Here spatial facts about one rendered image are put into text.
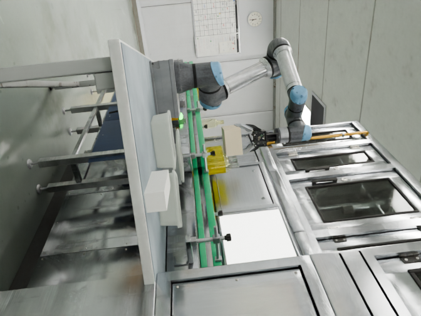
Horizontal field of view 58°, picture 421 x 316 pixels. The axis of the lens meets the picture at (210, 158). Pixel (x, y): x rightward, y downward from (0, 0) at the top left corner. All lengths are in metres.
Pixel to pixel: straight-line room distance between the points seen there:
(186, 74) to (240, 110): 6.69
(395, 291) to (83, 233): 1.48
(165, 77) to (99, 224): 0.87
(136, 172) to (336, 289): 0.66
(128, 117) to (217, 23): 6.82
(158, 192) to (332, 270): 0.57
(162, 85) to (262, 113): 6.90
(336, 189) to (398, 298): 1.15
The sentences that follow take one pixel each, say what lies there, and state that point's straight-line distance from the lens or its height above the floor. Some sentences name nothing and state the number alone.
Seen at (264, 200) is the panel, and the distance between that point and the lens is 2.07.
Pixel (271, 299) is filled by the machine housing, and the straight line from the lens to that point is 1.17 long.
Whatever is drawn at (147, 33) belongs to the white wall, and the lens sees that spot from 7.87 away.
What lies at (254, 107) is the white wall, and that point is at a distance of 8.48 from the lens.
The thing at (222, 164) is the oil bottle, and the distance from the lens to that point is 2.10.
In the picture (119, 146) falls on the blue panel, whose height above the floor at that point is 0.49.
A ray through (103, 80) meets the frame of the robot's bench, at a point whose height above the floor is 0.68.
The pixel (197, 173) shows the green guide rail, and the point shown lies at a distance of 2.01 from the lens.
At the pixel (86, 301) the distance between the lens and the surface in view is 1.25.
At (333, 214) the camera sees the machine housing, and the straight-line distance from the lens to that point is 2.09.
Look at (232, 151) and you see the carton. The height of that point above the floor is 1.08.
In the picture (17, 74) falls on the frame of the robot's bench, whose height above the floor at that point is 0.45.
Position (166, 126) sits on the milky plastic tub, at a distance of 1.49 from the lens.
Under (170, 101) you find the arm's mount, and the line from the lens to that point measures 1.76.
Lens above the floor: 0.92
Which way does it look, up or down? 2 degrees up
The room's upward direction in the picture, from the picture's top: 84 degrees clockwise
